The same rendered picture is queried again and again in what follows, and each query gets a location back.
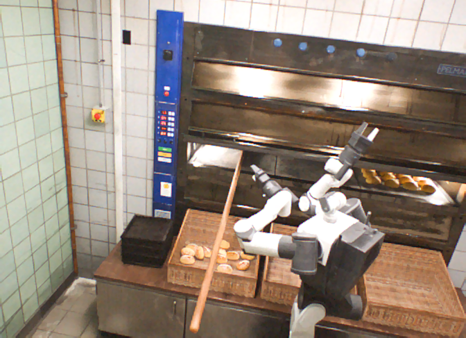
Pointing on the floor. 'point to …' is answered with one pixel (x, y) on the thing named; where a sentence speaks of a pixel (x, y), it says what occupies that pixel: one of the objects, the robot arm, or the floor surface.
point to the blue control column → (166, 21)
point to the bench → (120, 296)
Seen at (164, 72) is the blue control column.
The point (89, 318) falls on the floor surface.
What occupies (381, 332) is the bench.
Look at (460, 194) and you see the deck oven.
